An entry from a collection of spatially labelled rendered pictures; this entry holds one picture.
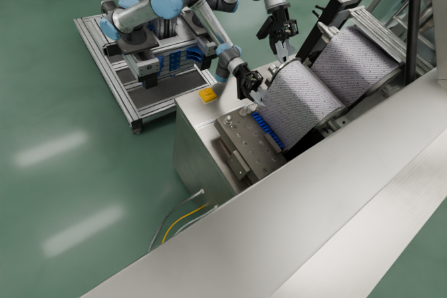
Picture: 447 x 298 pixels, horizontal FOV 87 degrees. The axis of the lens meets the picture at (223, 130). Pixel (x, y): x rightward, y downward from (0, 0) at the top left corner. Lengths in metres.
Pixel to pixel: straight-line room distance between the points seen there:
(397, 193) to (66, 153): 2.05
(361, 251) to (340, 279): 0.07
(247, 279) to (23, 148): 2.18
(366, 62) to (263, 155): 0.51
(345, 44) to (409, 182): 0.56
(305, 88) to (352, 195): 0.65
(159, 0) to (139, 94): 1.14
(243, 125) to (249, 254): 0.85
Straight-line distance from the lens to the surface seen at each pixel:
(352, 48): 1.05
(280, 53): 0.99
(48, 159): 2.20
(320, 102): 0.89
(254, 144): 1.01
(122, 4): 1.49
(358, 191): 0.31
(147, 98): 2.09
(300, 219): 0.26
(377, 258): 0.59
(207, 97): 1.22
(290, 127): 0.99
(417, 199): 0.71
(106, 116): 2.28
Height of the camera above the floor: 1.87
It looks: 57 degrees down
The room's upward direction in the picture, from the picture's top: 23 degrees clockwise
